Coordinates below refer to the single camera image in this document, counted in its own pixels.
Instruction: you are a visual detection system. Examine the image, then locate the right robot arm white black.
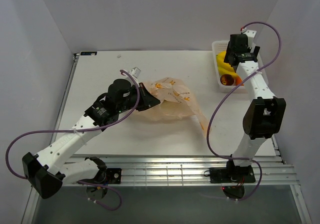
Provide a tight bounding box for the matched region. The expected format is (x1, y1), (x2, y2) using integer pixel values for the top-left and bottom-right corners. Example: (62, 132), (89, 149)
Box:
(224, 34), (286, 183)

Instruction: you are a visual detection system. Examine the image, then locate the yellow fake banana bunch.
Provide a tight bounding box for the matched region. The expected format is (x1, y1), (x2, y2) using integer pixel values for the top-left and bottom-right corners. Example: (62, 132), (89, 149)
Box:
(216, 51), (238, 78)

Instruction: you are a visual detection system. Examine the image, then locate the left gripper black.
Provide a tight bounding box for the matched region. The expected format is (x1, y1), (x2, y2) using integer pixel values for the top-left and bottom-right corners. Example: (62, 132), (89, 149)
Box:
(117, 83), (161, 114)

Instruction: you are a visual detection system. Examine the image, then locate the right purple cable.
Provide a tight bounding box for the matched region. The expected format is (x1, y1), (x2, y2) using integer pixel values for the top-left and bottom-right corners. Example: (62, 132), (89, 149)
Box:
(206, 21), (283, 201)

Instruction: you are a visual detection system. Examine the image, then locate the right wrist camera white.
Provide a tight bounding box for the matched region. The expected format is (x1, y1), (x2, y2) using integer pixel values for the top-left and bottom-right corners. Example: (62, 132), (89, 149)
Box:
(240, 27), (257, 47)

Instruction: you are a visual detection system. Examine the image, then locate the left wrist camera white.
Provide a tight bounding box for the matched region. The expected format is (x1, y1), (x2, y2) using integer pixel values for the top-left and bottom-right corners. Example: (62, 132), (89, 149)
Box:
(129, 67), (141, 79)

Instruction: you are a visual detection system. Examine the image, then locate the red fake apple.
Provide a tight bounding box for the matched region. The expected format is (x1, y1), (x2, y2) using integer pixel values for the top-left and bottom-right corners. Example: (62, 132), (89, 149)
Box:
(220, 74), (235, 86)

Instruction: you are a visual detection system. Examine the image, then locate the white plastic basket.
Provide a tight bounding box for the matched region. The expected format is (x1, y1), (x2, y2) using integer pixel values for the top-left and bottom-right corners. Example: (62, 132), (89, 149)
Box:
(211, 40), (270, 94)

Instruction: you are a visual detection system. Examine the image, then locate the aluminium rail frame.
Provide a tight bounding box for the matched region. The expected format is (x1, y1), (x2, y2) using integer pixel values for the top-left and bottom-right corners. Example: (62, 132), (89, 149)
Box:
(67, 155), (298, 187)

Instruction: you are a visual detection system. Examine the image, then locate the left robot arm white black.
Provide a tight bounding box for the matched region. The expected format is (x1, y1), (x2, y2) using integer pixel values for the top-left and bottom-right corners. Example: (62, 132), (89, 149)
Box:
(22, 79), (160, 199)

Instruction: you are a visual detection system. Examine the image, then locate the orange plastic banana-print bag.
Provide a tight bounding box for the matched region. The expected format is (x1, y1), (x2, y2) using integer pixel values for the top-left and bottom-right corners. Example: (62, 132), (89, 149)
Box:
(133, 77), (209, 136)

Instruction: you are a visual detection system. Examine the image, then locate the blue label sticker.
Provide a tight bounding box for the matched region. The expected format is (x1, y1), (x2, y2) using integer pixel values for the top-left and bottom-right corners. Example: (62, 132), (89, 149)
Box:
(80, 51), (97, 56)

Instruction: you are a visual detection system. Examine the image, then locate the orange fake orange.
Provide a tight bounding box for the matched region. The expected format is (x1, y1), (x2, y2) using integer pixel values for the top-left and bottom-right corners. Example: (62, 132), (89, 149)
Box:
(235, 76), (242, 85)

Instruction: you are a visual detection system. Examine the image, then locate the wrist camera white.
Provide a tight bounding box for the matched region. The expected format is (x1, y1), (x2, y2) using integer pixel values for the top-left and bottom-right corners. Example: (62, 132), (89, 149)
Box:
(240, 27), (257, 47)
(129, 67), (141, 79)

